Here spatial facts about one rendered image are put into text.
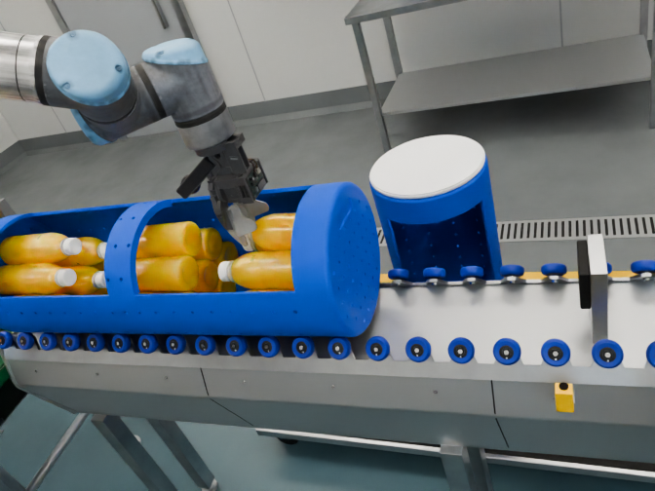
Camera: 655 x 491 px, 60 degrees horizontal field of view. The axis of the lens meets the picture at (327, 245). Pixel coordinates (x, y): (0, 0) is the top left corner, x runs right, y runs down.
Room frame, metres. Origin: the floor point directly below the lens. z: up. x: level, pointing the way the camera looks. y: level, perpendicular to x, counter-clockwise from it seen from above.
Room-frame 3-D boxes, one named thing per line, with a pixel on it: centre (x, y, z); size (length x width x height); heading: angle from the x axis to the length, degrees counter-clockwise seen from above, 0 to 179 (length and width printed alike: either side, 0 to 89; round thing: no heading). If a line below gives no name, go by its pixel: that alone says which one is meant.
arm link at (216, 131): (0.95, 0.12, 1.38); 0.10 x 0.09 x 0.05; 152
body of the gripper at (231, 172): (0.94, 0.12, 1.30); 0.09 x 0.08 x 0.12; 62
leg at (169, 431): (1.32, 0.69, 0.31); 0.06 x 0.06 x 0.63; 62
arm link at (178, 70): (0.94, 0.13, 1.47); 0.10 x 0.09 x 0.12; 104
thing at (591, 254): (0.66, -0.39, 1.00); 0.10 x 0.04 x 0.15; 152
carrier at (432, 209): (1.19, -0.29, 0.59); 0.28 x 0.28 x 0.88
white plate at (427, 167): (1.19, -0.29, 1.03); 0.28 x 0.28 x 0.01
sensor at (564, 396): (0.57, -0.28, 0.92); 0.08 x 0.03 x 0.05; 152
